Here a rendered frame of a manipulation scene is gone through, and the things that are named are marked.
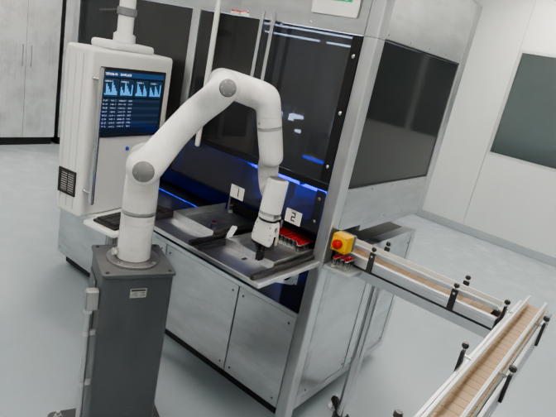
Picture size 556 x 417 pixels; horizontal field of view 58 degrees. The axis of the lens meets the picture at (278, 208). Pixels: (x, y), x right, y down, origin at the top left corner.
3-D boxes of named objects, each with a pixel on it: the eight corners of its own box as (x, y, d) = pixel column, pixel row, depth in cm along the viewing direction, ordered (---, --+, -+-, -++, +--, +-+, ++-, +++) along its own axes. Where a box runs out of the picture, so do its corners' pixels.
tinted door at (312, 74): (253, 155, 230) (278, 21, 213) (330, 184, 206) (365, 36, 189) (252, 155, 229) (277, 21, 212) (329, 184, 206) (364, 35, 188)
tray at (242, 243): (275, 232, 235) (276, 226, 234) (319, 253, 221) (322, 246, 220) (225, 245, 209) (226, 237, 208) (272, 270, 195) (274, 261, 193)
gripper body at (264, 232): (285, 220, 191) (278, 246, 194) (265, 210, 197) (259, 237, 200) (273, 222, 185) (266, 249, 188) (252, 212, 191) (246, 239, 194)
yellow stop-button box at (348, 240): (338, 245, 213) (342, 229, 211) (352, 251, 209) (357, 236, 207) (329, 248, 207) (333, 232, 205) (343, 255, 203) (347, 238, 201)
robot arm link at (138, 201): (119, 215, 172) (127, 148, 165) (123, 198, 189) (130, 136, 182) (155, 219, 176) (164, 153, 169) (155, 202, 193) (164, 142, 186)
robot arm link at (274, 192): (257, 204, 194) (261, 213, 185) (265, 172, 190) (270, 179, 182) (278, 208, 196) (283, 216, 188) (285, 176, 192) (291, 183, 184)
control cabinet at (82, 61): (131, 191, 276) (148, 45, 253) (156, 202, 268) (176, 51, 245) (50, 205, 234) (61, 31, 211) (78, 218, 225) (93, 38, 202)
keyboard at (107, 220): (155, 207, 259) (155, 202, 258) (175, 215, 253) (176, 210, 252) (93, 221, 225) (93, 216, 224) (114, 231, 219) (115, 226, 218)
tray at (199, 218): (224, 208, 254) (226, 202, 253) (262, 227, 240) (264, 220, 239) (172, 218, 228) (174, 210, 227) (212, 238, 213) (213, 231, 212)
